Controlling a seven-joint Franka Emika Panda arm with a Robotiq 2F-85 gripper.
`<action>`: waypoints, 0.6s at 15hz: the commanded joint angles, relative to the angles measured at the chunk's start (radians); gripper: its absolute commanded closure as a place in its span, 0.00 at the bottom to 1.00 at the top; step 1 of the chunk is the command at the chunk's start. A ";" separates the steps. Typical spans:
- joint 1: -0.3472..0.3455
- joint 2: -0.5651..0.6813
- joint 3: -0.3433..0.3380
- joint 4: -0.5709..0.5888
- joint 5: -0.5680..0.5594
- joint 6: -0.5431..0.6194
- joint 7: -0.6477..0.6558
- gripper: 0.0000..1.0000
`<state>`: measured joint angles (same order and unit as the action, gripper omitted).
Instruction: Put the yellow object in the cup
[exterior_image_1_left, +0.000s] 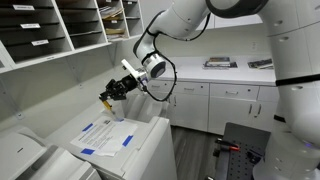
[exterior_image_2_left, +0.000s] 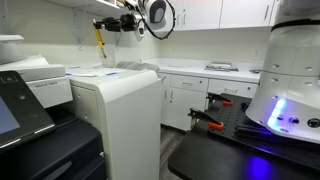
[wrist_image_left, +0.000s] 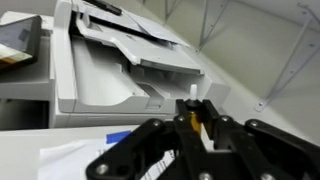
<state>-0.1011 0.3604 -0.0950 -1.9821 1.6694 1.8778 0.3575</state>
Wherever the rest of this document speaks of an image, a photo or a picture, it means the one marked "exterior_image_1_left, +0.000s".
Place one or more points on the large white office printer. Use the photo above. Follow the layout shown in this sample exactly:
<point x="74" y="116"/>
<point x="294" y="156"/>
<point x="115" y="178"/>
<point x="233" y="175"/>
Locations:
<point x="150" y="153"/>

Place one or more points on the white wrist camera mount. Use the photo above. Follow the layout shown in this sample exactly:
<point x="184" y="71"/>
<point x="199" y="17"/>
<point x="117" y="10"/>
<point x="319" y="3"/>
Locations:
<point x="133" y="70"/>

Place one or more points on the stack of dark books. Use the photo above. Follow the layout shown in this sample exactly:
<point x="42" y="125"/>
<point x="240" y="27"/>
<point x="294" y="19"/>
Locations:
<point x="219" y="62"/>

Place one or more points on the white counter base cabinet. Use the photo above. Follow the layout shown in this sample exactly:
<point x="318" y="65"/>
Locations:
<point x="200" y="106"/>

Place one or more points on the spread of magazines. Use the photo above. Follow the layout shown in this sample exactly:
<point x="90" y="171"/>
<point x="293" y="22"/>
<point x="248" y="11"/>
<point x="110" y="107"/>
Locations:
<point x="260" y="63"/>

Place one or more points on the printed white paper sheet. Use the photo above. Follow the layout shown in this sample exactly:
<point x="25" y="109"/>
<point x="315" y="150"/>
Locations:
<point x="100" y="138"/>

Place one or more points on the blue tape strip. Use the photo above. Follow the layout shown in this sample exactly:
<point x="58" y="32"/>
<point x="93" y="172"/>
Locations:
<point x="88" y="151"/>
<point x="88" y="127"/>
<point x="127" y="140"/>

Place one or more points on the black clamp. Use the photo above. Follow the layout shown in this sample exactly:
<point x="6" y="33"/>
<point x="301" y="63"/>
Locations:
<point x="254" y="156"/>

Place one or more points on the red and black tool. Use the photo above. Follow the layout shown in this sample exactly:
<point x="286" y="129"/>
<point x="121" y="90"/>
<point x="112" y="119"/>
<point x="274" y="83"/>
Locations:
<point x="227" y="144"/>

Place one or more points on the white mail sorter shelf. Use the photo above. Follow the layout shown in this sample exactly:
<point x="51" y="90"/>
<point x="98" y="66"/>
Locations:
<point x="66" y="46"/>

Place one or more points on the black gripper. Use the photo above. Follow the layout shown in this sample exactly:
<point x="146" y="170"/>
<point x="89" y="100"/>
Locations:
<point x="130" y="82"/>

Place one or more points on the yellow envelopes in sorter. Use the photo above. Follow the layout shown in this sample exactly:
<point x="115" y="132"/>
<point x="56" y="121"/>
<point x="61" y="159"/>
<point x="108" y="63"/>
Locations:
<point x="114" y="31"/>

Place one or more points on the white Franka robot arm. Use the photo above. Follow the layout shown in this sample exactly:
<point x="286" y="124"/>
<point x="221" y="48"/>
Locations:
<point x="300" y="100"/>

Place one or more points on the yellow pen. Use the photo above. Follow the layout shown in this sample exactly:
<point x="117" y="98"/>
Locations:
<point x="107" y="105"/>

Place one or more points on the black perforated metal table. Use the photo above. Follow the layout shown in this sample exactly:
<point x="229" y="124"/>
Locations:
<point x="246" y="133"/>

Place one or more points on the clear plastic cup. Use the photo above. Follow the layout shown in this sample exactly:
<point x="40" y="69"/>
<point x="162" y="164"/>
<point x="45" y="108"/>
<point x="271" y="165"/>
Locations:
<point x="117" y="111"/>

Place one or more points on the white shelf label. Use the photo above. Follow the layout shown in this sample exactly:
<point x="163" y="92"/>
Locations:
<point x="40" y="42"/>
<point x="30" y="25"/>
<point x="24" y="7"/>

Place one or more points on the white printer with grey tray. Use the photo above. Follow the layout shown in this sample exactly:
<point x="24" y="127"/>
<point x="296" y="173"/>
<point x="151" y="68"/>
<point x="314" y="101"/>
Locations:
<point x="33" y="160"/>

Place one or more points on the stack of papers in sorter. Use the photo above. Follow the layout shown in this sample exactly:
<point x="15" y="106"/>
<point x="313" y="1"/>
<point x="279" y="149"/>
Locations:
<point x="111" y="12"/>

